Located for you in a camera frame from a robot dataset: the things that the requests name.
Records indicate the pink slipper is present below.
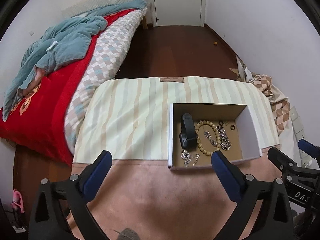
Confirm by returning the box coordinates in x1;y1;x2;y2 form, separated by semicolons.
11;189;25;213

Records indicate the red blanket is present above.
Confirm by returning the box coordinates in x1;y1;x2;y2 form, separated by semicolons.
0;8;137;167

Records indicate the teal blanket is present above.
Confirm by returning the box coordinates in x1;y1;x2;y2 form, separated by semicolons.
2;0;147;121

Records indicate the white power strip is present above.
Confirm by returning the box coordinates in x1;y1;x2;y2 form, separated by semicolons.
290;107;312;168

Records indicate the checkered quilt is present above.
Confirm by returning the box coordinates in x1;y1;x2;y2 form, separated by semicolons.
64;5;148;154

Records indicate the white cardboard box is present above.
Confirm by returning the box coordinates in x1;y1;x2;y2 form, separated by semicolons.
168;103;262;171

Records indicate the thick silver chain bracelet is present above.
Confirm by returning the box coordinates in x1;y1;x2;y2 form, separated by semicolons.
216;126;232;151

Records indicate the thin silver chain bracelet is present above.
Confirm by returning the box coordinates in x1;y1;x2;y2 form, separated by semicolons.
180;149;201;167

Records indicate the black smart band watch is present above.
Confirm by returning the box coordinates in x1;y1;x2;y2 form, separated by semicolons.
179;113;197;150

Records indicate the white door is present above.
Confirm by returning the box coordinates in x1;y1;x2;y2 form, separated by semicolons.
151;0;206;27

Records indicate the wooden bead bracelet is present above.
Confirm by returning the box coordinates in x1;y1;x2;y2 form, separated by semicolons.
194;120;222;157

